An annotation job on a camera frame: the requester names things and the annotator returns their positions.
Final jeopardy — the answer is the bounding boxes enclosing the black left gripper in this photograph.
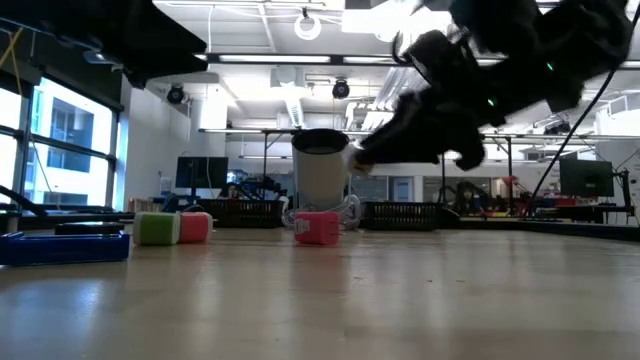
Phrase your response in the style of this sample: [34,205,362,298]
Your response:
[0,0,209,89]

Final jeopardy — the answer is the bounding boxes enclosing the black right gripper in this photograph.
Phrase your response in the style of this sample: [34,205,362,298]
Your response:
[355,30,506,171]

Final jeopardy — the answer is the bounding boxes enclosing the pink wall charger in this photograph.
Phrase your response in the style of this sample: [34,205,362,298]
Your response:
[293,210,345,246]

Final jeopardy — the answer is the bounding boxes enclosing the green and white charger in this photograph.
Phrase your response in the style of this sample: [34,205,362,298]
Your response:
[132,211,182,247]

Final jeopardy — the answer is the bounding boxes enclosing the pink and white charger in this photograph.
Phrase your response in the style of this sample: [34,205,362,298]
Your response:
[178,211,215,245]

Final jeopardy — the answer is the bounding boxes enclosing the black rectangular box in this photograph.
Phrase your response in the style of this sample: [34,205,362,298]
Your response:
[53,222,126,236]

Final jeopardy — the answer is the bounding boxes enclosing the black plastic basket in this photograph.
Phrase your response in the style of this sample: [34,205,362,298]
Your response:
[197,198,286,230]
[363,201,446,232]

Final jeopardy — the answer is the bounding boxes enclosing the red robot equipment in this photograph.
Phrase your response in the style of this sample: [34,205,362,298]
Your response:
[499,174,532,216]

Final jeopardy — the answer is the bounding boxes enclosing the white cylindrical air purifier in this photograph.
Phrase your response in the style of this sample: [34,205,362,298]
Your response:
[291,128,350,211]

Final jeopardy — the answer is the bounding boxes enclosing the large glass window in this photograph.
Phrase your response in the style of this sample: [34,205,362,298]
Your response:
[0,74,119,211]

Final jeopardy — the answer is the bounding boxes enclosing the long ceiling light strip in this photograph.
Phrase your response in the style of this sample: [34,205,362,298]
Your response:
[194,52,640,70]

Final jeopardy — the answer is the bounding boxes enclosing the black computer monitor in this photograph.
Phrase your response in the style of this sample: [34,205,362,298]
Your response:
[558,158,615,198]
[174,156,230,201]

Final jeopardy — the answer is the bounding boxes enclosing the wooden crates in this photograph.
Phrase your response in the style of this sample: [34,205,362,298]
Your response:
[127,198,166,215]

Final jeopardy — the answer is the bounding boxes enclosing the person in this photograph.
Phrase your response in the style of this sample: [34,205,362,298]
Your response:
[219,182,245,200]

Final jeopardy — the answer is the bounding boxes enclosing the black background desk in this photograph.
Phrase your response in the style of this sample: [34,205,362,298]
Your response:
[542,199,639,226]

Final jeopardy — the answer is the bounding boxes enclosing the blue digital timer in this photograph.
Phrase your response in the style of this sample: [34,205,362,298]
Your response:
[0,230,131,267]

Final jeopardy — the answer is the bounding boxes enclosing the black background rig frame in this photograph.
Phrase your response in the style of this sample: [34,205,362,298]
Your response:
[199,127,516,211]

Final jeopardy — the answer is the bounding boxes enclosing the white coiled cable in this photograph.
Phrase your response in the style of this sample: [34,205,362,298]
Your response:
[280,193,362,231]

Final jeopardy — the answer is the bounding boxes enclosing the white ceiling duct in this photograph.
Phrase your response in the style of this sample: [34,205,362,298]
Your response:
[269,64,314,129]

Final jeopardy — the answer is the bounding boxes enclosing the black power cable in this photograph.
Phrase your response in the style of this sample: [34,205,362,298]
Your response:
[524,4,640,220]

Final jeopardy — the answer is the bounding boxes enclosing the white ring lamp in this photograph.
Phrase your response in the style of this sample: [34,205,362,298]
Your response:
[293,12,323,42]

